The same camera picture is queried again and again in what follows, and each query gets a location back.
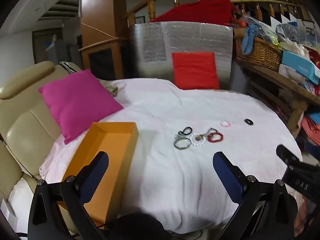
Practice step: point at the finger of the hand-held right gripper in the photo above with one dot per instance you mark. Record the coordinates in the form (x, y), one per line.
(300, 182)
(285, 152)

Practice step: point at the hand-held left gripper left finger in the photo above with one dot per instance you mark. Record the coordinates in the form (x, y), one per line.
(92, 177)

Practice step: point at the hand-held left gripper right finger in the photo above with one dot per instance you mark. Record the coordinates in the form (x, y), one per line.
(228, 177)

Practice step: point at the orange cardboard box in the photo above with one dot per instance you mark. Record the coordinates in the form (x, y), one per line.
(107, 140)

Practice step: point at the silver bangle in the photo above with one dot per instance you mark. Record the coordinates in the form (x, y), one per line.
(176, 145)

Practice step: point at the wooden shelf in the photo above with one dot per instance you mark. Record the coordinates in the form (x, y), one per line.
(295, 90)

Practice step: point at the pale pink blanket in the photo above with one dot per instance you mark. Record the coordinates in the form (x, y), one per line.
(162, 180)

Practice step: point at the magenta pillow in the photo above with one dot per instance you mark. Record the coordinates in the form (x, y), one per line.
(77, 100)

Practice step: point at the beige leather sofa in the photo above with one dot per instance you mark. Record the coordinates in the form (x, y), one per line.
(22, 130)

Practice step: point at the light blue box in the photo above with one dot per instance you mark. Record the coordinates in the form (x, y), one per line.
(300, 66)

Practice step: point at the patterned beige cloth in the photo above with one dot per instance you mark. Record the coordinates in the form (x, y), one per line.
(112, 91)

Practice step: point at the small white box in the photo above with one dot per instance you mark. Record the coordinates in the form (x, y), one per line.
(7, 212)

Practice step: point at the wicker basket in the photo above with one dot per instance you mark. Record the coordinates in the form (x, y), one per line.
(262, 52)

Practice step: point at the red pillow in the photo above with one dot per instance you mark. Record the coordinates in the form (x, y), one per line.
(195, 70)

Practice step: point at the blue cloth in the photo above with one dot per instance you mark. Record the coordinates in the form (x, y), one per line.
(248, 40)

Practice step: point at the silver foil sheet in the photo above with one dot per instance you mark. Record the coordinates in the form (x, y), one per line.
(195, 37)

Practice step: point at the wooden stair railing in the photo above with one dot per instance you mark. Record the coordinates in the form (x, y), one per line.
(250, 3)

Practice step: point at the wooden cabinet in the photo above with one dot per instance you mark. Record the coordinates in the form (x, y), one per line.
(97, 17)

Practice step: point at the red cloth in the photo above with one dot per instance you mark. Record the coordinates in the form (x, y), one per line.
(200, 11)

